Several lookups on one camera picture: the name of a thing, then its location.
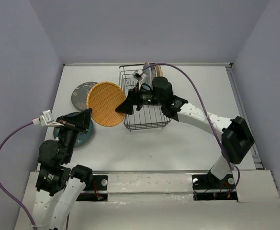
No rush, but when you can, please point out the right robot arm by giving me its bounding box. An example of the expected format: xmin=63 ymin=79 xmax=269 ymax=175
xmin=115 ymin=77 xmax=255 ymax=188

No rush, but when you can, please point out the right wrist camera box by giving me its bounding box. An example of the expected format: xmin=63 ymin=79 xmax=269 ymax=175
xmin=133 ymin=69 xmax=146 ymax=82

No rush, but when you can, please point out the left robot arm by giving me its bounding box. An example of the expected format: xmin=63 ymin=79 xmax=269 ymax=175
xmin=32 ymin=108 xmax=93 ymax=230

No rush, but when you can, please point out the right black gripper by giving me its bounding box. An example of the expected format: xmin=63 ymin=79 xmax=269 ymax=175
xmin=115 ymin=83 xmax=164 ymax=115

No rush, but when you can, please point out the teal blue plate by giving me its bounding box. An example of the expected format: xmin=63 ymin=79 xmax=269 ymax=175
xmin=53 ymin=116 xmax=94 ymax=149

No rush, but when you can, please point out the orange woven plate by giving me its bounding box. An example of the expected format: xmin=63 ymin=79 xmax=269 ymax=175
xmin=87 ymin=81 xmax=126 ymax=127

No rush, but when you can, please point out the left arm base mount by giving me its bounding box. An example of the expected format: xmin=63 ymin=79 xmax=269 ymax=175
xmin=76 ymin=174 xmax=108 ymax=202

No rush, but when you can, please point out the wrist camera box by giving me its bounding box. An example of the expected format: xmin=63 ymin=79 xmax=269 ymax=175
xmin=32 ymin=110 xmax=60 ymax=127
xmin=133 ymin=69 xmax=146 ymax=82

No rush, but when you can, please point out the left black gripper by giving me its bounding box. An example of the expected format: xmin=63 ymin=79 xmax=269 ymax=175
xmin=56 ymin=106 xmax=94 ymax=161

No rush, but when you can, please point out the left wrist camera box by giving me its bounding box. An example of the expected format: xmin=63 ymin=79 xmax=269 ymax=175
xmin=32 ymin=110 xmax=60 ymax=127

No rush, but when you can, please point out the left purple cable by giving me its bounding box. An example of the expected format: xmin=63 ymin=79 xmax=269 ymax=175
xmin=0 ymin=118 xmax=39 ymax=226

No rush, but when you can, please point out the red and teal plate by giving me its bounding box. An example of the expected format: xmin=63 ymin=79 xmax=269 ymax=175
xmin=144 ymin=68 xmax=153 ymax=85

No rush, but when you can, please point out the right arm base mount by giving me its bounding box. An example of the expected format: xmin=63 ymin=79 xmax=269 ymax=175
xmin=192 ymin=174 xmax=238 ymax=201

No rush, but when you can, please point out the black wire dish rack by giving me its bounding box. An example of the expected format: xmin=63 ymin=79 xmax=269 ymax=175
xmin=119 ymin=62 xmax=171 ymax=132

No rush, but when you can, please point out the white plate green rim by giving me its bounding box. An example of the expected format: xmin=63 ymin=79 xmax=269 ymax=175
xmin=150 ymin=66 xmax=157 ymax=79

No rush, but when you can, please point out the grey deer pattern plate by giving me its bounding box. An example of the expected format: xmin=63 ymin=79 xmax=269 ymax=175
xmin=71 ymin=81 xmax=97 ymax=111

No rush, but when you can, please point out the beige wooden plate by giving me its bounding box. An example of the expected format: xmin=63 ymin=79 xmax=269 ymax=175
xmin=155 ymin=65 xmax=164 ymax=77

